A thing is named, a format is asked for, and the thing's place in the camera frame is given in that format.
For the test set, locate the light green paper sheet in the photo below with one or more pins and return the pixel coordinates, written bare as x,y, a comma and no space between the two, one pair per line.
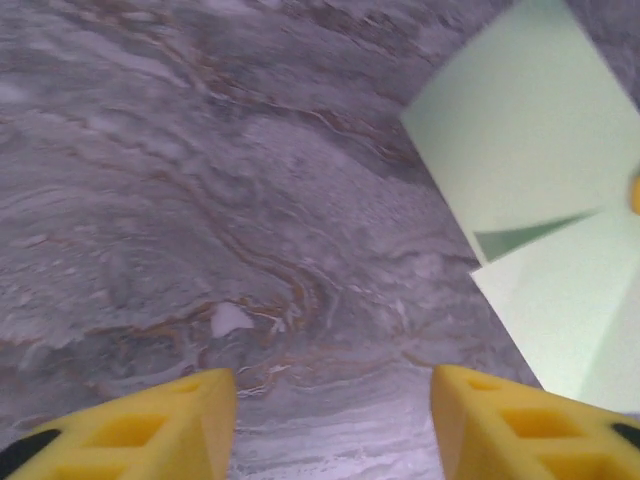
525,125

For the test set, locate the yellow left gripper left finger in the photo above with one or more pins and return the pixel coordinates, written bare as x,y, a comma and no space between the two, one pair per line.
200,400

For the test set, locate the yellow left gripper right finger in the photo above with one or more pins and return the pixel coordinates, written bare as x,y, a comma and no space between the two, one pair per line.
460,410

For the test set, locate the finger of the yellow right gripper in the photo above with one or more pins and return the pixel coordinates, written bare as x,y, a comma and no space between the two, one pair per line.
636,195

